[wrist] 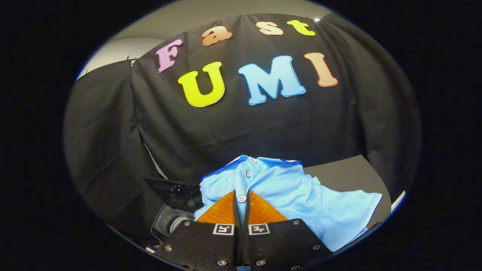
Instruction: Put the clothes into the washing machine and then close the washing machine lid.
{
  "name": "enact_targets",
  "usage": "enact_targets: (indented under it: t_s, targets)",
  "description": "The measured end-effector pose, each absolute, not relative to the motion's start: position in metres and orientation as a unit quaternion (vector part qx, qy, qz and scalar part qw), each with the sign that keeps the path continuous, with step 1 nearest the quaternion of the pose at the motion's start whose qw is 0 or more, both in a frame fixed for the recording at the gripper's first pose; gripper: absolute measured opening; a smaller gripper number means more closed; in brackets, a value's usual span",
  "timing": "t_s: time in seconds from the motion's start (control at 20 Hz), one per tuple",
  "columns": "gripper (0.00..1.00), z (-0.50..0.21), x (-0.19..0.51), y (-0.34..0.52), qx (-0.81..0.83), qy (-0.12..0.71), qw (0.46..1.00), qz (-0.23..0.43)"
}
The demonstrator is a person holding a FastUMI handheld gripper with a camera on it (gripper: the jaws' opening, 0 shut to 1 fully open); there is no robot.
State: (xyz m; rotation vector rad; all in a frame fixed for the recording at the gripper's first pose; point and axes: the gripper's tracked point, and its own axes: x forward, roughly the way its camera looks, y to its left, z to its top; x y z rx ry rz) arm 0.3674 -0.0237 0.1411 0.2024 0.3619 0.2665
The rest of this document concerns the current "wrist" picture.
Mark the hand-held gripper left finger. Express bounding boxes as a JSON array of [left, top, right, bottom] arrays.
[[154, 190, 241, 269]]

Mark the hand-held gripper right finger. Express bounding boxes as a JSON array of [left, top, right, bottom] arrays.
[[241, 190, 334, 271]]

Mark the light blue polo shirt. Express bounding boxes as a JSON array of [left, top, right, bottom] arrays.
[[194, 155, 383, 252]]

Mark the black backdrop cloth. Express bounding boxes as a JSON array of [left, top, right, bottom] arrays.
[[63, 13, 421, 241]]

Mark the beige cabinet with dark frame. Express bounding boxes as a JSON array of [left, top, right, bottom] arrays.
[[303, 154, 392, 230]]

